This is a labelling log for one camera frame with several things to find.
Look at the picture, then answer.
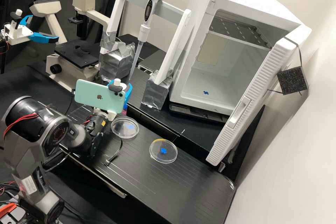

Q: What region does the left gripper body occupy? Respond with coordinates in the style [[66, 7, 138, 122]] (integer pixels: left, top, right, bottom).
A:
[[3, 23, 35, 46]]

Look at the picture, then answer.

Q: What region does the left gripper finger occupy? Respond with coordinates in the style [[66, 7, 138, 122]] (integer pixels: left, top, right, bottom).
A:
[[29, 32, 60, 45], [20, 15, 34, 28]]

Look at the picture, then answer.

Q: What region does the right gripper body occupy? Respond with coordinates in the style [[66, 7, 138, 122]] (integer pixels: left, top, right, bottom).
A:
[[93, 107, 117, 121]]

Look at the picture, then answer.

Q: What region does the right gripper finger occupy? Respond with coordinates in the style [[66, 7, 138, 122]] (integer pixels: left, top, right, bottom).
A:
[[122, 83, 133, 110]]

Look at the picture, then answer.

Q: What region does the petri dish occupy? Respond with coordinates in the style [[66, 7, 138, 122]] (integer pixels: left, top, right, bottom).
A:
[[110, 115, 140, 139]]

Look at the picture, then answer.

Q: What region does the cream microscope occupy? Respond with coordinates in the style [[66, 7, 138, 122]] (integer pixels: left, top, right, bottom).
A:
[[29, 0, 112, 89]]

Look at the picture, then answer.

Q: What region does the black platform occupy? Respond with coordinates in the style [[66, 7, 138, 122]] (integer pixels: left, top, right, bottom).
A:
[[137, 49, 169, 74], [66, 105, 236, 224], [125, 68, 229, 157]]

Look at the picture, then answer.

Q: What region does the petri dish lid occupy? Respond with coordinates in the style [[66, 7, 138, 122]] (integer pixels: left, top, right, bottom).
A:
[[149, 138, 179, 164]]

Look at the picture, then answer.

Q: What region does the pipette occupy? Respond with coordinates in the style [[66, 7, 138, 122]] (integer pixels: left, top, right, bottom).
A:
[[128, 0, 161, 81]]

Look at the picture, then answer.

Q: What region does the white pipette stand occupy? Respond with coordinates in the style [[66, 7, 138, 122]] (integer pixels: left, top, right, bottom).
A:
[[98, 0, 196, 110]]

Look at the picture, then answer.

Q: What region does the incubator door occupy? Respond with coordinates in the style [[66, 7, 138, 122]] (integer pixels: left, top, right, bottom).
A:
[[205, 24, 313, 167]]

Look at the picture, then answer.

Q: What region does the white incubator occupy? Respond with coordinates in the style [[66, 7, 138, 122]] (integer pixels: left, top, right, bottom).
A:
[[169, 0, 313, 116]]

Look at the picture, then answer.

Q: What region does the right wrist camera phone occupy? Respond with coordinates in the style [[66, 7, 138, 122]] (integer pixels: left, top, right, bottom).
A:
[[74, 78, 127, 114]]

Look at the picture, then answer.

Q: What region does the black cable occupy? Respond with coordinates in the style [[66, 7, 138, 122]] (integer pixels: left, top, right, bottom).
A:
[[100, 131, 123, 167], [64, 88, 77, 117]]

